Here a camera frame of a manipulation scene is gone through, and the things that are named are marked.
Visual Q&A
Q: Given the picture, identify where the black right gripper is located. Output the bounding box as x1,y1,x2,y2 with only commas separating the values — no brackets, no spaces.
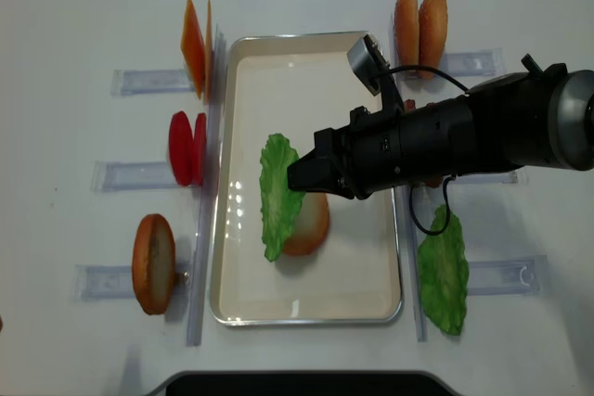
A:
287,98,478,199

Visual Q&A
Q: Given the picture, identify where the toasted bun slice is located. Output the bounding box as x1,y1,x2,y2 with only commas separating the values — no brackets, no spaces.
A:
283,193,330,257

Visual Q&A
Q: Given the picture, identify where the green lettuce leaf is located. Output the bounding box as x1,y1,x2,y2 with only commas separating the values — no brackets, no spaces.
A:
417,205,470,336
259,134,304,262

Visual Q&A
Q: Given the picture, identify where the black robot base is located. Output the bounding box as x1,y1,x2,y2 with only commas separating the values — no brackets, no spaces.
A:
166,372,453,395

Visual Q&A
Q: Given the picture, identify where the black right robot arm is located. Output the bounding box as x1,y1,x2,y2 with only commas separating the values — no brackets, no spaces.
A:
287,57,593,199

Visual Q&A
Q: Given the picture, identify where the green lettuce leaf in rack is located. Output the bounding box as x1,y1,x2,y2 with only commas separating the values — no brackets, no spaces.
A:
417,205,470,336

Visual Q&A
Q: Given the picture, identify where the red tomato slice outer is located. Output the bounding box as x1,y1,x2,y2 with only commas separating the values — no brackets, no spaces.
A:
168,111,193,186

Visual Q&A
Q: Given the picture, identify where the orange cheese slice outer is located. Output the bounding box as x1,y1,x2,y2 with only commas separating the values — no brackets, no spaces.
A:
180,0,205,98

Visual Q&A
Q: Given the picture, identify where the clear pusher track lettuce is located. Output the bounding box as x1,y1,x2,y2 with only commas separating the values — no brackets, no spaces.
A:
468,255,549,296

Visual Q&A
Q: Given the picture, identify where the clear pusher track tomato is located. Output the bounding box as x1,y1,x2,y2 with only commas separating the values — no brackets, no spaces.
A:
91,161,179,192

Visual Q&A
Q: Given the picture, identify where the clear pusher track cheese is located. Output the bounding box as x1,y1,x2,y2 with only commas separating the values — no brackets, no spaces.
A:
110,69,194,96

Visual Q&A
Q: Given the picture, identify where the white metal tray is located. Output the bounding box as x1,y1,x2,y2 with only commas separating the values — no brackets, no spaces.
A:
210,31,403,326

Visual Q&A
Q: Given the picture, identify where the rear bun slice right rack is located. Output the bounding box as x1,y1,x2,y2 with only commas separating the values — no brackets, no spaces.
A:
394,0,420,65

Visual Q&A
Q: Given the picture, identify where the bun slice rack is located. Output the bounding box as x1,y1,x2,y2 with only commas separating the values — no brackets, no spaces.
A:
394,0,420,65
419,0,448,69
132,213,175,315

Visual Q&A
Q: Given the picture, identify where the clear pusher track patty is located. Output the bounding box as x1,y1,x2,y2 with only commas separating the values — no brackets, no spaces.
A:
453,171,519,185

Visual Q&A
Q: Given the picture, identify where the bun slice left rack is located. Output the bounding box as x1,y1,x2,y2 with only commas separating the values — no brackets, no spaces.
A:
132,213,175,315

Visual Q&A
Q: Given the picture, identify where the front bun slice right rack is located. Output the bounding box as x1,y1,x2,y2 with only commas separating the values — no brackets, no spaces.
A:
419,0,448,69

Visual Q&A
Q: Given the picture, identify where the clear pusher track bun right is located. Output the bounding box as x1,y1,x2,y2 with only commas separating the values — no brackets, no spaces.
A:
439,48,505,78

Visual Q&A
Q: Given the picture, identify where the clear pusher track bun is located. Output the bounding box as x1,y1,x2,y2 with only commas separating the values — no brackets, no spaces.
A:
439,48,505,78
73,263,191,302

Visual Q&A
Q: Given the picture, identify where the clear pusher track bun left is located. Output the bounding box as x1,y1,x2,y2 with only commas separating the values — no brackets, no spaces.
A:
73,263,191,302

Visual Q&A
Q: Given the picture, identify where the clear front rail left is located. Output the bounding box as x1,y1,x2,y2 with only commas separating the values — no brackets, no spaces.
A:
187,28,227,347

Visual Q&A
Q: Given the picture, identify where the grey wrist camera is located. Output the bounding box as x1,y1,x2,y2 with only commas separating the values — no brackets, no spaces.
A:
347,34,389,96

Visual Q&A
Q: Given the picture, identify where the black camera cable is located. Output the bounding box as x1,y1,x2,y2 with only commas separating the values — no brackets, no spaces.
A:
370,64,470,236

